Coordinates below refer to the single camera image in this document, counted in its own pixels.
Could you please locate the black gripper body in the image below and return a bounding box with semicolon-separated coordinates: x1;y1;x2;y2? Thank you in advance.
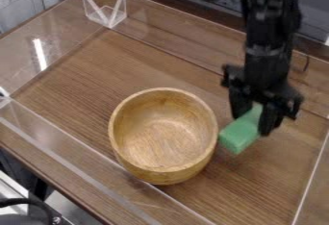
221;64;305;119

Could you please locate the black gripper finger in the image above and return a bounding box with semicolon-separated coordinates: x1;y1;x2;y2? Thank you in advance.
229;87;253;118
259;103;284;137

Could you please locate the green rectangular block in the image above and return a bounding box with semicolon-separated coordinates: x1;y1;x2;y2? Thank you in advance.
218;105;263;155

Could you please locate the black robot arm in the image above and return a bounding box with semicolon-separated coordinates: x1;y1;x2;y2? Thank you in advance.
208;0;305;137

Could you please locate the brown wooden bowl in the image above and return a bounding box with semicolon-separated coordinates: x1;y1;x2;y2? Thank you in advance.
109;87;218;186

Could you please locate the clear acrylic corner bracket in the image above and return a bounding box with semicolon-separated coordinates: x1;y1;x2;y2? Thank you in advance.
82;0;127;29

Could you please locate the clear acrylic tray enclosure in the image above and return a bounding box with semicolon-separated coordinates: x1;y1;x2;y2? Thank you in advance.
0;0;329;225

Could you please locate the black cable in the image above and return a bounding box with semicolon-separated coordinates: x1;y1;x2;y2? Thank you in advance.
0;198;55;225

